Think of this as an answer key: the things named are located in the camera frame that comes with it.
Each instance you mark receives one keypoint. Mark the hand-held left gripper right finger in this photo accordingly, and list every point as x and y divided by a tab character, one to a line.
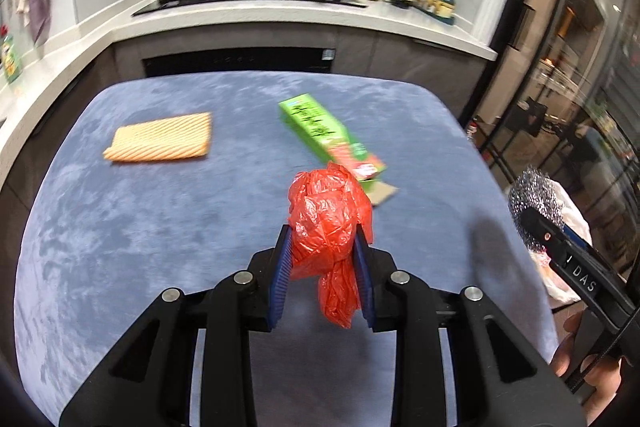
364	277

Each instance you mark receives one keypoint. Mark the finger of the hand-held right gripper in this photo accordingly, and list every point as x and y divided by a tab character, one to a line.
542	229

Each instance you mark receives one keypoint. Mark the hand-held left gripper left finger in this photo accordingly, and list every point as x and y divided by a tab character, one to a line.
281	277

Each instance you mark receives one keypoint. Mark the steel wool scrubber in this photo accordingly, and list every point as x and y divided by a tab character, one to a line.
537	187

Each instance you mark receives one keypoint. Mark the red plastic bag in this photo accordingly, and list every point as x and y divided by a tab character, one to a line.
325	217

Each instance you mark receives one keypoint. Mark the person's right hand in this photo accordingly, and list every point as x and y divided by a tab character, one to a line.
562	347

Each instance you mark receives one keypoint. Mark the green carton box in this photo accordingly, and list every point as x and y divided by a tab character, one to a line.
315	127

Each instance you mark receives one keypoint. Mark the blue velvet table cloth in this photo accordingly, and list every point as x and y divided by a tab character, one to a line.
125	232

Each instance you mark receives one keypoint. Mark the orange honeycomb dish cloth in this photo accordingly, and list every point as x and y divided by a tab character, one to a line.
160	139

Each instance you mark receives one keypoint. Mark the glass sliding door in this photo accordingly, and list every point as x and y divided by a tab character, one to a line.
575	32

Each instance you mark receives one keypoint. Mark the black built-in oven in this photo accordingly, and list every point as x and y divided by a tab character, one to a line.
225	62

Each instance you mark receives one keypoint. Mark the grey kitchen cabinet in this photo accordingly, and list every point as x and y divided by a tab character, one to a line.
400	57

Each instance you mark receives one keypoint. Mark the teal spice jar set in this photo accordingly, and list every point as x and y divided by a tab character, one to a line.
437	4

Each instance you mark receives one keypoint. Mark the white kitchen counter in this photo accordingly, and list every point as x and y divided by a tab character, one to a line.
300	19

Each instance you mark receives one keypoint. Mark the green dish soap bottle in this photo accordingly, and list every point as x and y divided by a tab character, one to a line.
10	57

